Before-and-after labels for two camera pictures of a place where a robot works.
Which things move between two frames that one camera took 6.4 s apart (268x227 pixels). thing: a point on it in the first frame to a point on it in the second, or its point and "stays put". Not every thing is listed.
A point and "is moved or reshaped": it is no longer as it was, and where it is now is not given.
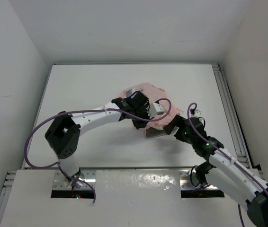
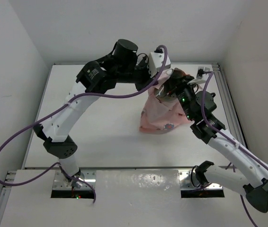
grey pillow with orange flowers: x=152 y=132 to x=176 y=79
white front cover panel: x=123 y=198 stays put
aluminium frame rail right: x=243 y=158 stays put
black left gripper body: x=142 y=112 to x=139 y=74
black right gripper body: x=175 y=123 to x=174 y=85
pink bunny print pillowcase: x=155 y=94 is moved or reshaped
